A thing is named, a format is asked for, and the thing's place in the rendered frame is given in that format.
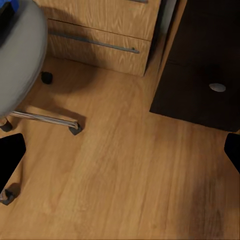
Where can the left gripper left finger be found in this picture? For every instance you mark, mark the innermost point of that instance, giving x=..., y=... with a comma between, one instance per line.
x=12, y=150

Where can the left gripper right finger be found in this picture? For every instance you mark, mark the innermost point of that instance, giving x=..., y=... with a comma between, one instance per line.
x=232, y=149

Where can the folder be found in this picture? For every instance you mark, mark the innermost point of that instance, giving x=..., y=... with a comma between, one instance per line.
x=8, y=8

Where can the cabinet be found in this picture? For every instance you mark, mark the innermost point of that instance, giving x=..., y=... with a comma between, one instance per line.
x=112, y=34
x=199, y=74

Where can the swivel chair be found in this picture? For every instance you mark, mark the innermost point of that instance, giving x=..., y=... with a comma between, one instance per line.
x=23, y=47

